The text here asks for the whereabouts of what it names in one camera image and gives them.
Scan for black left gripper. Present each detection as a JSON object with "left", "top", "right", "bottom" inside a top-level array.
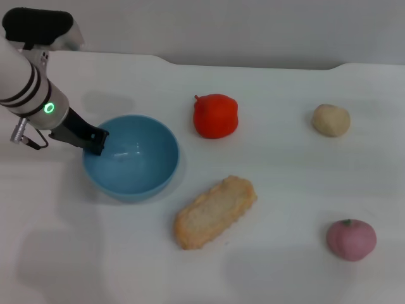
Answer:
[{"left": 48, "top": 106, "right": 110, "bottom": 156}]

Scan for blue bowl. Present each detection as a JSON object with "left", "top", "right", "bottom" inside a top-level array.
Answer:
[{"left": 82, "top": 114, "right": 180, "bottom": 204}]

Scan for red tomato toy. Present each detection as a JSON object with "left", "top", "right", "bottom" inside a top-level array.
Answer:
[{"left": 192, "top": 93, "right": 239, "bottom": 139}]

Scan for round beige bun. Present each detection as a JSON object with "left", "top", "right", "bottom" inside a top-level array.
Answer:
[{"left": 311, "top": 103, "right": 351, "bottom": 137}]

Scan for pink peach toy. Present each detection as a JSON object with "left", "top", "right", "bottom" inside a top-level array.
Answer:
[{"left": 325, "top": 218, "right": 378, "bottom": 262}]

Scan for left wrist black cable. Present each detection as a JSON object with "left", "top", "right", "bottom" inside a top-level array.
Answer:
[{"left": 9, "top": 117, "right": 49, "bottom": 150}]

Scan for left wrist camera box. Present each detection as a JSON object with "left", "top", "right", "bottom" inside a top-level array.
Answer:
[{"left": 1, "top": 8, "right": 85, "bottom": 52}]

